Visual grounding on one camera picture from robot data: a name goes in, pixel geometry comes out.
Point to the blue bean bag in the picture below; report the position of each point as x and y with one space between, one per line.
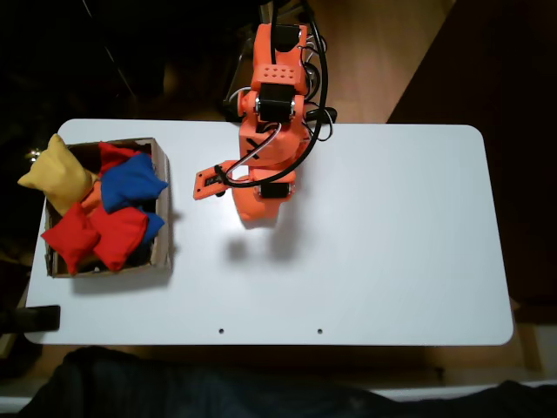
154 224
130 183

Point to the cardboard box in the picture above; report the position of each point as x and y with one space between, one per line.
162 257

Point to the red bean bag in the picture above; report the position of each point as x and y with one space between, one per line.
69 237
119 237
115 154

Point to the yellow bean bag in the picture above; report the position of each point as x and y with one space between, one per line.
58 174

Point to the black table clamp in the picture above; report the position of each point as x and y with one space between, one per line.
231 112
39 318
328 114

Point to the grey metal stand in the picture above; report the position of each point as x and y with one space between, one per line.
246 45

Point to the person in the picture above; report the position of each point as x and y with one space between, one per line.
174 392

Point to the shiny metal object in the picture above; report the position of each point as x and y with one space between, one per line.
34 154

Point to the orange camera mount plate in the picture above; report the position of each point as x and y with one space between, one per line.
204 185

